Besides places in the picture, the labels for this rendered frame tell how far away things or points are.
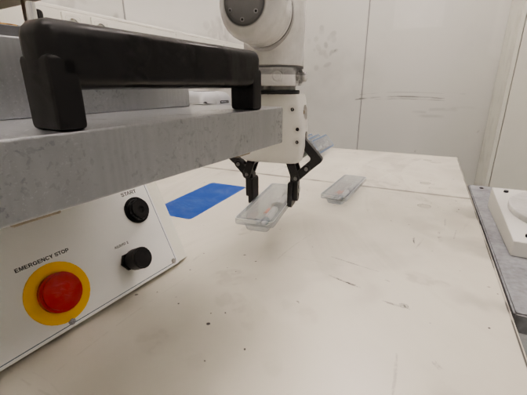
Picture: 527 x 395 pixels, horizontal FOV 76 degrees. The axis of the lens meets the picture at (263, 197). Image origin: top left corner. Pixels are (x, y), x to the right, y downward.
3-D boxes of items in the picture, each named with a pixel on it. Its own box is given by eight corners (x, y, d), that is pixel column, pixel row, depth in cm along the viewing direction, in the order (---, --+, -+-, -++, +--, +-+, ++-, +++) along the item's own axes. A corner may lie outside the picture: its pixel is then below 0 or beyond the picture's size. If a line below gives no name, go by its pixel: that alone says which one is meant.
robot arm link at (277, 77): (311, 68, 50) (310, 89, 51) (255, 69, 52) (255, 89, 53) (299, 65, 42) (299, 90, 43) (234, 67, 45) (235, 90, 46)
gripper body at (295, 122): (313, 83, 50) (310, 157, 54) (248, 83, 53) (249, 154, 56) (303, 83, 43) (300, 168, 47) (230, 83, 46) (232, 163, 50)
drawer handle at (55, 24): (31, 128, 14) (8, 18, 12) (239, 108, 26) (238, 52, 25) (60, 132, 13) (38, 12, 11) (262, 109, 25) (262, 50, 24)
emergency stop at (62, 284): (43, 322, 32) (26, 284, 32) (82, 300, 36) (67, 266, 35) (50, 321, 32) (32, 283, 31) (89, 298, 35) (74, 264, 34)
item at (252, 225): (272, 237, 45) (273, 222, 44) (234, 232, 47) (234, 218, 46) (300, 197, 62) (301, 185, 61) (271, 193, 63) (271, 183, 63)
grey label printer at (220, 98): (161, 132, 144) (157, 91, 139) (193, 127, 161) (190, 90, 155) (205, 136, 132) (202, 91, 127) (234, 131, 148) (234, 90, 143)
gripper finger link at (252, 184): (258, 158, 54) (259, 197, 56) (240, 157, 55) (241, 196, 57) (252, 162, 51) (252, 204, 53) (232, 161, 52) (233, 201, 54)
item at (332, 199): (345, 208, 68) (347, 197, 67) (319, 204, 71) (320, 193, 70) (365, 185, 84) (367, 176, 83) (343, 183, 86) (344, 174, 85)
